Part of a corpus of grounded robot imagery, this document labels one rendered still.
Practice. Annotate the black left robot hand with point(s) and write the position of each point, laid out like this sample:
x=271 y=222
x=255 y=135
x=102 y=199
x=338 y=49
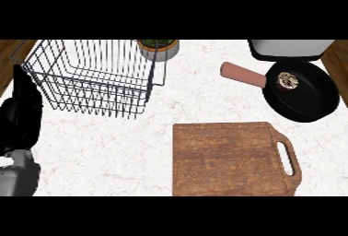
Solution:
x=18 y=116

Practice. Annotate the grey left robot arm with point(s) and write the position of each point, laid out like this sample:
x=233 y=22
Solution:
x=16 y=175

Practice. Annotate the brown wooden cutting board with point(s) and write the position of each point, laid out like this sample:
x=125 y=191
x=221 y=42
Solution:
x=228 y=161

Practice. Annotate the potted green plant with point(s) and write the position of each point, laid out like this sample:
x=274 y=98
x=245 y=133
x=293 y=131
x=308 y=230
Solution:
x=158 y=48

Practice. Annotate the white appliance with black base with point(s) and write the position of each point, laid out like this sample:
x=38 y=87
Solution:
x=289 y=48

